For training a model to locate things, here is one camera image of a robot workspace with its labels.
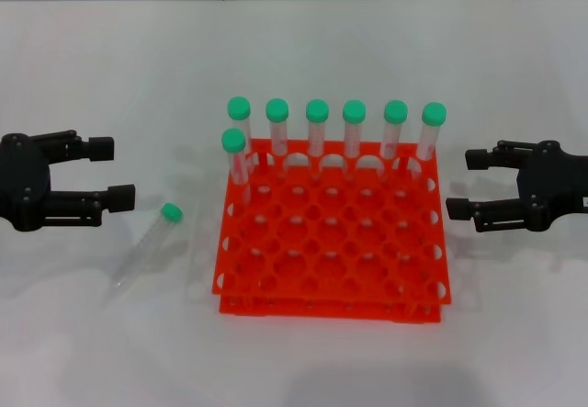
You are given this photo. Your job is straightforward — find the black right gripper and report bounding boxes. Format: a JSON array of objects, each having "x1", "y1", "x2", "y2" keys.
[{"x1": 446, "y1": 139, "x2": 588, "y2": 234}]

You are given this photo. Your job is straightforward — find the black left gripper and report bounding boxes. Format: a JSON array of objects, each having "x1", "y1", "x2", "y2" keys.
[{"x1": 0, "y1": 130, "x2": 137, "y2": 232}]

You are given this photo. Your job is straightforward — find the orange test tube rack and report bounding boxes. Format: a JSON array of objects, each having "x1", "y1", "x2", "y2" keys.
[{"x1": 210, "y1": 138, "x2": 454, "y2": 324}]

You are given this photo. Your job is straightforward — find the clear test tube green cap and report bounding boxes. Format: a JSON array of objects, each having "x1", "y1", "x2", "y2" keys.
[
  {"x1": 112, "y1": 202, "x2": 184, "y2": 288},
  {"x1": 220, "y1": 128, "x2": 253, "y2": 187},
  {"x1": 379, "y1": 99, "x2": 409, "y2": 160},
  {"x1": 227, "y1": 96, "x2": 254, "y2": 160},
  {"x1": 342, "y1": 99, "x2": 368, "y2": 159},
  {"x1": 415, "y1": 102, "x2": 447, "y2": 161},
  {"x1": 306, "y1": 99, "x2": 331, "y2": 158},
  {"x1": 265, "y1": 98, "x2": 290, "y2": 158}
]

